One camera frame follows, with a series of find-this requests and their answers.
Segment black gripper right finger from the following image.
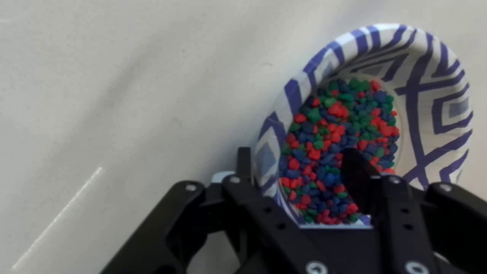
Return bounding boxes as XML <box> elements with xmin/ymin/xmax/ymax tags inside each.
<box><xmin>343</xmin><ymin>147</ymin><xmax>487</xmax><ymax>274</ymax></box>

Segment blue patterned paper plate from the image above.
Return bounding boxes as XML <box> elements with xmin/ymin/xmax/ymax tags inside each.
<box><xmin>251</xmin><ymin>21</ymin><xmax>477</xmax><ymax>231</ymax></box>

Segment colourful beads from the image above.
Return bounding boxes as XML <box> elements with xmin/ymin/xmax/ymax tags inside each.
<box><xmin>277</xmin><ymin>74</ymin><xmax>402</xmax><ymax>226</ymax></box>

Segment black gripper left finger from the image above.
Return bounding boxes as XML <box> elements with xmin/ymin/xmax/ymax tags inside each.
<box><xmin>101</xmin><ymin>146</ymin><xmax>326</xmax><ymax>274</ymax></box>

